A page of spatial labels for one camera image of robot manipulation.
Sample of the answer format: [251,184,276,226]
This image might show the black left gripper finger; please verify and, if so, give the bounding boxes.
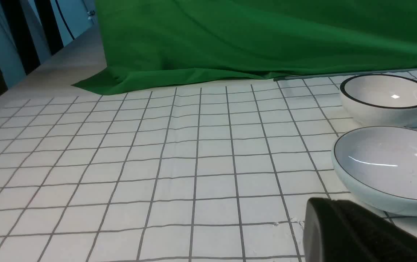
[303,198,417,262]

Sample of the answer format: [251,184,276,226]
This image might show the pale blue shallow bowl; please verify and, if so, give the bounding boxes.
[331,126,417,216]

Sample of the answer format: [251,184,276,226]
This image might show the white grid tablecloth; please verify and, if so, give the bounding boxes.
[0,67,417,262]

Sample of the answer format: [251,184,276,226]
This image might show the white bowl with black rim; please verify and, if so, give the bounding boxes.
[339,74,417,127]

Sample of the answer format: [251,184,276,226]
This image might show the green backdrop cloth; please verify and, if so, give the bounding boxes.
[74,0,417,96]

